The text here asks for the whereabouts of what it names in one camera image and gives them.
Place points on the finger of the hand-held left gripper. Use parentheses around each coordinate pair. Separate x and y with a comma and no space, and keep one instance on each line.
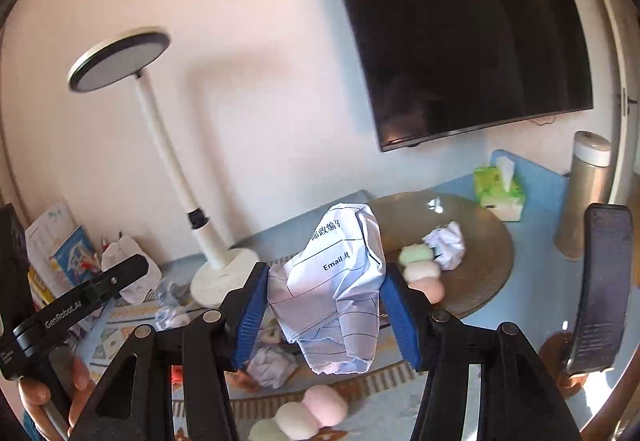
(117,276)

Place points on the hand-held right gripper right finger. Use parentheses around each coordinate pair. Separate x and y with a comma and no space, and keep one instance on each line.
(400,321)

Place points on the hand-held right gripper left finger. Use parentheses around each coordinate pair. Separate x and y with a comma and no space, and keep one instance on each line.
(250,316)

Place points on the brown glass bowl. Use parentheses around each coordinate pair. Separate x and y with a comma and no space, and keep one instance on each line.
(480,271)

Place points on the person's left hand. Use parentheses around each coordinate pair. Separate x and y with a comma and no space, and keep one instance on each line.
(80,381)

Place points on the patterned woven mat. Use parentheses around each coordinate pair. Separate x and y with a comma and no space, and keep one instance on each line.
(112,321)

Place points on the white desk lamp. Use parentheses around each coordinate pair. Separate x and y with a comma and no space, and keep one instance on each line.
(220,278)

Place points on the pastel dango toy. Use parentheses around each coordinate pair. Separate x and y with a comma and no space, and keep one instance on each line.
(420,271)
(300,416)

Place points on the small crumpled white paper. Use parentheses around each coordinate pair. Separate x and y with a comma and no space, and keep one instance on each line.
(447,243)

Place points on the green tissue box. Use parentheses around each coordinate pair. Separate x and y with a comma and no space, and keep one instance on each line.
(500,198)

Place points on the black flat device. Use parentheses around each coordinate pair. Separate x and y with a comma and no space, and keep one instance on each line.
(600,291)

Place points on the gold thermos bottle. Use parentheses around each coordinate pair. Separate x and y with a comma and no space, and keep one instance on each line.
(580,201)

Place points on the black wall television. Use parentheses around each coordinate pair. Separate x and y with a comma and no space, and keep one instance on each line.
(450,21)

